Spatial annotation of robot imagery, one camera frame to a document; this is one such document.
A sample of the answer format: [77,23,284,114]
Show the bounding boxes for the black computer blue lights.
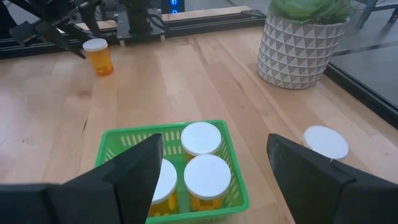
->
[161,0,186,15]

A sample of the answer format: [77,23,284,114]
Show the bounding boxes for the orange pill bottle white cap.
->
[82,37,115,77]
[183,154,233,212]
[180,121,223,162]
[148,157,178,218]

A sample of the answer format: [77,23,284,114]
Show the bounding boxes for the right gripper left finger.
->
[0,133,164,224]

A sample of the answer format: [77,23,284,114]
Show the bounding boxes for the green plastic basket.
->
[95,119,250,224]

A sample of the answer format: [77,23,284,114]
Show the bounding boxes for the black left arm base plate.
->
[116,8,166,47]

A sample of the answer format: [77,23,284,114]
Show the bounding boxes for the white ball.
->
[302,124,349,161]

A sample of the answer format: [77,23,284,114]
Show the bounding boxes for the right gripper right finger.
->
[267,133,398,224]

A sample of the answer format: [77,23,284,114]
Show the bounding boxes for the black tripod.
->
[354,0,398,30]

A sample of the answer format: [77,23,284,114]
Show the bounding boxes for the black aluminium table frame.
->
[0,9,398,130]

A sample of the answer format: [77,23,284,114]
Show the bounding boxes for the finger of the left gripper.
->
[35,24,86,60]
[9,21,40,46]

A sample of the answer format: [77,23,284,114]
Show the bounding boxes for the succulent in white patterned pot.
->
[256,0,352,90]

